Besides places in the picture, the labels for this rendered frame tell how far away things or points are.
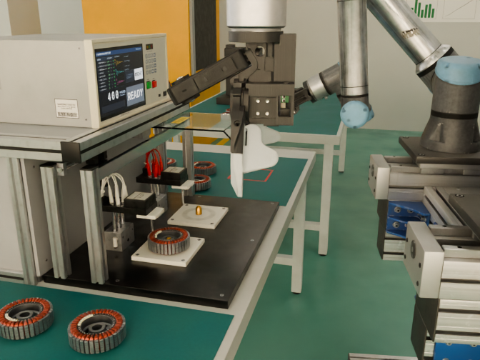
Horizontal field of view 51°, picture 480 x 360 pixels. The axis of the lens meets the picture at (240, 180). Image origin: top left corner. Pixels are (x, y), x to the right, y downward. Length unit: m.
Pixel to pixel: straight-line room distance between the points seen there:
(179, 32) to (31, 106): 3.69
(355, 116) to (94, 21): 4.18
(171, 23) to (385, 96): 2.90
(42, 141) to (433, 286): 0.84
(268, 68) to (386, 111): 5.92
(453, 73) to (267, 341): 1.44
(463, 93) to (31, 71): 1.06
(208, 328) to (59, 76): 0.67
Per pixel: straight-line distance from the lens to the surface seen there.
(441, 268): 0.93
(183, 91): 0.66
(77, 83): 1.25
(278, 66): 0.64
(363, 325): 2.49
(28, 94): 1.33
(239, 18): 0.63
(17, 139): 1.20
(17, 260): 1.34
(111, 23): 5.23
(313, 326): 2.44
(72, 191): 1.38
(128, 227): 1.40
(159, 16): 5.00
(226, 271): 1.25
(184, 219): 1.53
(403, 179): 1.38
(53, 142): 1.14
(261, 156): 0.62
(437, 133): 1.40
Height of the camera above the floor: 1.37
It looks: 18 degrees down
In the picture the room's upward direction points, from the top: straight up
